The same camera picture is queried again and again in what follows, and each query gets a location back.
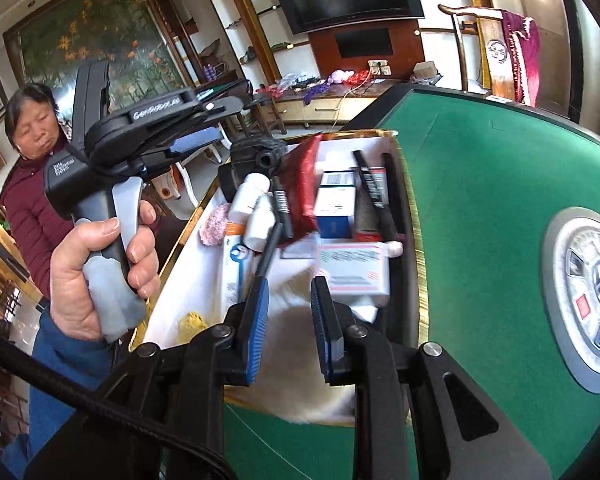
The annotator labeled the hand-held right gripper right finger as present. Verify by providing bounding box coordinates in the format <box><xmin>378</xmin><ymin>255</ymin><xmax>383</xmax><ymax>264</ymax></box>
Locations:
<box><xmin>310</xmin><ymin>275</ymin><xmax>553</xmax><ymax>480</ymax></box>

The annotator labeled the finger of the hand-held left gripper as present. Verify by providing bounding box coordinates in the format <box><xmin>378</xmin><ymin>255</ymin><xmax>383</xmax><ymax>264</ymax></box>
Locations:
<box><xmin>146</xmin><ymin>126</ymin><xmax>222</xmax><ymax>167</ymax></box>
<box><xmin>181</xmin><ymin>98</ymin><xmax>245</xmax><ymax>127</ymax></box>

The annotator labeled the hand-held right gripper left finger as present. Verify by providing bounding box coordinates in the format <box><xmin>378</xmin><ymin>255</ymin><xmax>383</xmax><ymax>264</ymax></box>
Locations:
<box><xmin>27</xmin><ymin>278</ymin><xmax>272</xmax><ymax>480</ymax></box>

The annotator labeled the white fluffy ball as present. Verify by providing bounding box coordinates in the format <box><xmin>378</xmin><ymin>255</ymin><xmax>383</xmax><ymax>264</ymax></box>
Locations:
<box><xmin>257</xmin><ymin>305</ymin><xmax>381</xmax><ymax>427</ymax></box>

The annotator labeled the long white blue cream box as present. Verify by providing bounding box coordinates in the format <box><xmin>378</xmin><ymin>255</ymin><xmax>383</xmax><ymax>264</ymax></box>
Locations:
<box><xmin>220</xmin><ymin>224</ymin><xmax>257</xmax><ymax>313</ymax></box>

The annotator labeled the white printed pill bottle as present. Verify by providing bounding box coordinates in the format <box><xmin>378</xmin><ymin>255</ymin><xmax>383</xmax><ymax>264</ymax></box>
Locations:
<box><xmin>228</xmin><ymin>172</ymin><xmax>272</xmax><ymax>227</ymax></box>

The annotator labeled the pink fluffy ball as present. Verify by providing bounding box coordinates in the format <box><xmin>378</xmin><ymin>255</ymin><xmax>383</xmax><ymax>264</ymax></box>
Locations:
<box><xmin>200</xmin><ymin>204</ymin><xmax>232</xmax><ymax>247</ymax></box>

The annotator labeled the white gold-rimmed box tray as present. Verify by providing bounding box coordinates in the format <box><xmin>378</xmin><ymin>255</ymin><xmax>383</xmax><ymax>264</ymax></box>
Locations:
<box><xmin>130</xmin><ymin>130</ymin><xmax>428</xmax><ymax>428</ymax></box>

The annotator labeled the white blue medicine box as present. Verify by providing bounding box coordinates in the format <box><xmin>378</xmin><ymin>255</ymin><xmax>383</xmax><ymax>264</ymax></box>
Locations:
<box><xmin>312</xmin><ymin>170</ymin><xmax>357</xmax><ymax>239</ymax></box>

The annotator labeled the person's left hand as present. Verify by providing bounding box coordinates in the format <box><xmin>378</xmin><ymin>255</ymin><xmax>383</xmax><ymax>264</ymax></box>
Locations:
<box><xmin>49</xmin><ymin>200</ymin><xmax>162</xmax><ymax>345</ymax></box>

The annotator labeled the wooden stool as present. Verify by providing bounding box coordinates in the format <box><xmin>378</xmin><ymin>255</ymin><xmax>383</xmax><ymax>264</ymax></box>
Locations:
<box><xmin>240</xmin><ymin>99</ymin><xmax>287</xmax><ymax>136</ymax></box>

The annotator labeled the large pale medicine box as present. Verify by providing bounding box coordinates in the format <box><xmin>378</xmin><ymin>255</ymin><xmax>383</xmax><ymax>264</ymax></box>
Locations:
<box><xmin>315</xmin><ymin>240</ymin><xmax>392</xmax><ymax>309</ymax></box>

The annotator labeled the yellow packaged sponge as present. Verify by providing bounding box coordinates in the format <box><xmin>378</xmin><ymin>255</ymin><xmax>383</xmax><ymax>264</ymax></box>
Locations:
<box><xmin>176</xmin><ymin>311</ymin><xmax>207</xmax><ymax>347</ymax></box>

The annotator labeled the black slim pen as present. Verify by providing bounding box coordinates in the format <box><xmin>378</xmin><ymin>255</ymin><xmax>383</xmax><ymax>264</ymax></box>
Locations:
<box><xmin>252</xmin><ymin>220</ymin><xmax>286</xmax><ymax>283</ymax></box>

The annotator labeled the clear plastic bag pile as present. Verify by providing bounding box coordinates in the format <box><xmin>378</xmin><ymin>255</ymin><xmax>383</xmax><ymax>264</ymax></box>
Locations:
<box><xmin>274</xmin><ymin>73</ymin><xmax>307</xmax><ymax>93</ymax></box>

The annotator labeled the clear plastic sleeve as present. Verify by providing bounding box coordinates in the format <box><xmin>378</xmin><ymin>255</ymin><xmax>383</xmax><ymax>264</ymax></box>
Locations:
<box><xmin>279</xmin><ymin>237</ymin><xmax>317</xmax><ymax>261</ymax></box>

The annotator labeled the plain white bottle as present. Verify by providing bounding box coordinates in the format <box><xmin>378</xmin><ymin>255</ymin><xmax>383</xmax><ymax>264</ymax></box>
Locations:
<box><xmin>243</xmin><ymin>194</ymin><xmax>277</xmax><ymax>252</ymax></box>

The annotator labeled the low wooden TV cabinet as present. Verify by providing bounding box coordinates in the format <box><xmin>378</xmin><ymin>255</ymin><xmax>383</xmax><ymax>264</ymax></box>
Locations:
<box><xmin>257</xmin><ymin>77</ymin><xmax>396</xmax><ymax>128</ymax></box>

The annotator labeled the red foil packet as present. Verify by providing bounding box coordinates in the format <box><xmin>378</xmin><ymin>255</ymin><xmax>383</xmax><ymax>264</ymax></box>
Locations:
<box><xmin>279</xmin><ymin>135</ymin><xmax>323</xmax><ymax>233</ymax></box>

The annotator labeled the small black pen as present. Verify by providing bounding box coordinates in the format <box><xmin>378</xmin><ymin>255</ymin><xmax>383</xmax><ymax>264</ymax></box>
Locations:
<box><xmin>269</xmin><ymin>176</ymin><xmax>295</xmax><ymax>240</ymax></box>

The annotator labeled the person's own body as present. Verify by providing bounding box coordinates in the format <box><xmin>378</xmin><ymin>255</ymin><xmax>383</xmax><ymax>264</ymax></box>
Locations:
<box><xmin>0</xmin><ymin>81</ymin><xmax>118</xmax><ymax>466</ymax></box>

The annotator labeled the black marker pen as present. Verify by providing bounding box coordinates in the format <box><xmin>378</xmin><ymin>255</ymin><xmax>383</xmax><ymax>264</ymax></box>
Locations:
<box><xmin>354</xmin><ymin>150</ymin><xmax>400</xmax><ymax>243</ymax></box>

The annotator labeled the small cardboard box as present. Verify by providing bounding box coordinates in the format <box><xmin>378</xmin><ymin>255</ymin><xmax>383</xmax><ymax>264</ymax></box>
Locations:
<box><xmin>411</xmin><ymin>60</ymin><xmax>442</xmax><ymax>82</ymax></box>

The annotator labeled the round grey table dial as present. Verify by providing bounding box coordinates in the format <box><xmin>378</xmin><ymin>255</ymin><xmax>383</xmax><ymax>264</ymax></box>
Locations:
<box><xmin>541</xmin><ymin>206</ymin><xmax>600</xmax><ymax>395</ymax></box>

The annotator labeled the wooden armchair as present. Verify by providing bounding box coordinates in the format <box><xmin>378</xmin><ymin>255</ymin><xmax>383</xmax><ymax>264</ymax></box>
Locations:
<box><xmin>437</xmin><ymin>3</ymin><xmax>511</xmax><ymax>102</ymax></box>

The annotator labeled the maroon fringed cloth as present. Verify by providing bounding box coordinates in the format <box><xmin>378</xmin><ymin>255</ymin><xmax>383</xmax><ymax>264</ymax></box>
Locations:
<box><xmin>500</xmin><ymin>9</ymin><xmax>543</xmax><ymax>108</ymax></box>

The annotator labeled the white tower air conditioner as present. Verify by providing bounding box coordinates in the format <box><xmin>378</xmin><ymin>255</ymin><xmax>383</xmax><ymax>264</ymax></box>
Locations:
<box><xmin>517</xmin><ymin>0</ymin><xmax>585</xmax><ymax>125</ymax></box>

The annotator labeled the floral wall painting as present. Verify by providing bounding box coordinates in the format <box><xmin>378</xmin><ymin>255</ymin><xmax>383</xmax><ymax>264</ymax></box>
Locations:
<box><xmin>2</xmin><ymin>0</ymin><xmax>192</xmax><ymax>126</ymax></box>

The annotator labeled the gold-framed wall shelf unit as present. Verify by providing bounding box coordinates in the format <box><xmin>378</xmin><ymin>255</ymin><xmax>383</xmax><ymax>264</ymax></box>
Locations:
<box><xmin>180</xmin><ymin>0</ymin><xmax>521</xmax><ymax>91</ymax></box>

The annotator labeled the black wall panel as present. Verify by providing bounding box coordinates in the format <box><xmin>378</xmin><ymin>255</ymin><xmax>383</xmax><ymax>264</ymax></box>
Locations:
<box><xmin>333</xmin><ymin>27</ymin><xmax>394</xmax><ymax>60</ymax></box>

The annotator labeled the black braided cable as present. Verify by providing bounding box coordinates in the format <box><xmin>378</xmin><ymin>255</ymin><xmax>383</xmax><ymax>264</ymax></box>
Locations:
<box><xmin>0</xmin><ymin>325</ymin><xmax>241</xmax><ymax>480</ymax></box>

